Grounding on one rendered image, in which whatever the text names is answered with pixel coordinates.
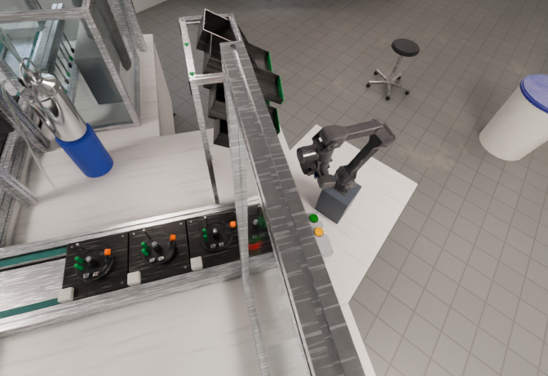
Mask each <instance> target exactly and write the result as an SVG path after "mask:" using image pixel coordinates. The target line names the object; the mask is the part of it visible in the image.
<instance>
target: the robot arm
mask: <svg viewBox="0 0 548 376"><path fill-rule="evenodd" d="M368 135H369V142H368V143H367V144H366V145H365V146H364V147H363V148H362V149H361V150H360V151H359V152H358V153H357V155H356V156H355V157H354V158H353V159H352V160H351V161H350V162H349V164H348V165H345V166H340V167H339V168H338V169H337V170H336V172H335V174H336V175H337V177H338V179H337V180H336V181H335V179H334V177H333V175H329V170H328V169H329V168H330V166H329V163H330V162H332V161H333V159H332V155H333V152H334V150H335V149H336V148H340V147H341V145H342V144H343V143H344V142H345V141H348V140H350V139H357V138H360V137H364V136H368ZM320 137H321V139H322V141H321V142H320V140H319V138H320ZM395 139H396V137H395V135H394V134H393V133H392V131H391V130H390V128H389V127H388V126H387V124H382V123H381V122H380V121H379V120H378V119H377V118H374V119H372V120H371V121H368V122H362V123H358V124H354V125H350V126H339V125H328V126H324V127H323V128H322V129H321V130H320V131H318V132H317V133H316V134H315V135H314V136H313V137H312V141H313V144H312V145H308V146H302V147H301V148H298V149H297V158H298V161H299V165H300V168H301V169H302V172H303V173H304V174H305V175H307V176H310V175H314V178H315V179H317V183H318V185H319V187H320V188H321V189H322V188H330V187H334V189H335V190H336V191H338V192H340V193H341V194H342V195H343V196H346V194H347V193H348V191H349V190H351V189H352V188H354V187H355V186H356V185H357V183H356V181H355V179H356V175H357V171H358V170H359V169H360V168H361V167H362V166H363V165H364V164H365V163H366V162H367V161H368V160H369V159H370V158H371V157H372V156H373V155H374V154H375V153H376V152H377V151H378V150H379V149H380V148H386V147H387V146H389V145H390V144H392V143H393V142H394V140H395ZM334 185H335V186H334Z"/></svg>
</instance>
